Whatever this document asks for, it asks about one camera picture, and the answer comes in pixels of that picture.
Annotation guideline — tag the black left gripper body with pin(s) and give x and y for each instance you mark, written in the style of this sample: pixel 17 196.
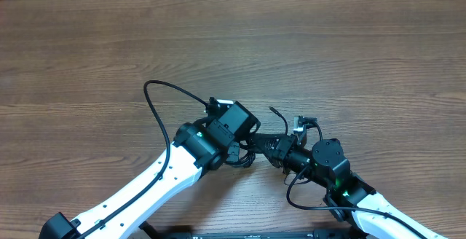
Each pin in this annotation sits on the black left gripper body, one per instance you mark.
pixel 234 152

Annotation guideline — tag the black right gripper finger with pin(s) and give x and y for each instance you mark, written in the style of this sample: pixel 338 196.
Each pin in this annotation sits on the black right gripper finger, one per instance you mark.
pixel 274 156
pixel 264 142

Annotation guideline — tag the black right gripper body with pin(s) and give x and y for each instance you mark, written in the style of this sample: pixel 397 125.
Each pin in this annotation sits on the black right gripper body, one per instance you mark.
pixel 295 157

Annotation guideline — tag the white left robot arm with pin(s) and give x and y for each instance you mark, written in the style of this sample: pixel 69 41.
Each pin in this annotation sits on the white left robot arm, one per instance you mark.
pixel 197 148

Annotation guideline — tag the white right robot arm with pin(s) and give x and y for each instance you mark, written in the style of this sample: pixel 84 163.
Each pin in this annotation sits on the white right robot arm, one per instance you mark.
pixel 348 197

